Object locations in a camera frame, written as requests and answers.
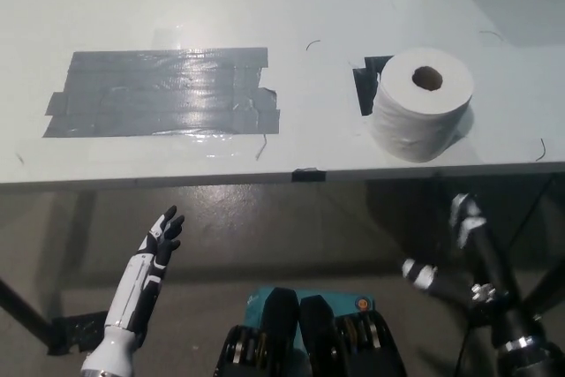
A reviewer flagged thin black table brace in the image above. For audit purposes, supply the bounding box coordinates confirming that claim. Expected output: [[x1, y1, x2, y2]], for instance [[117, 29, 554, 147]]
[[509, 176, 556, 248]]

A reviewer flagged black table leg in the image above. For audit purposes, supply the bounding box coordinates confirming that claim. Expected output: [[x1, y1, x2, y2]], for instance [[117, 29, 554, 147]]
[[0, 278, 50, 348], [518, 268, 565, 316]]

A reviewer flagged black tape patch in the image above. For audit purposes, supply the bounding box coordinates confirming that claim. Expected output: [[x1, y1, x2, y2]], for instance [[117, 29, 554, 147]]
[[351, 55, 396, 117]]

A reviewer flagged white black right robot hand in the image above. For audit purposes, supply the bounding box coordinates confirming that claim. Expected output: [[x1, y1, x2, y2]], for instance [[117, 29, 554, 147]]
[[401, 193, 543, 351]]

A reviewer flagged black cable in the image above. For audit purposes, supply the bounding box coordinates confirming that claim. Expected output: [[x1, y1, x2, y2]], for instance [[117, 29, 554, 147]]
[[453, 327, 472, 377]]

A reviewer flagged white toilet paper roll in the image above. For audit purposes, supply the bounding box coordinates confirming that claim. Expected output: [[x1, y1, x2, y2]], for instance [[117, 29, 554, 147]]
[[369, 46, 476, 162]]

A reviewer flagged grey duct tape patch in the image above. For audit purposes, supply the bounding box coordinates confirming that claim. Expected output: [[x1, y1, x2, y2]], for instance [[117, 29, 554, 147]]
[[42, 46, 283, 139]]

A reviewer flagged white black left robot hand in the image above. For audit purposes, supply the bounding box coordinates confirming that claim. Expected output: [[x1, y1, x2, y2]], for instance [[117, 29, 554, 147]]
[[80, 205, 186, 377]]

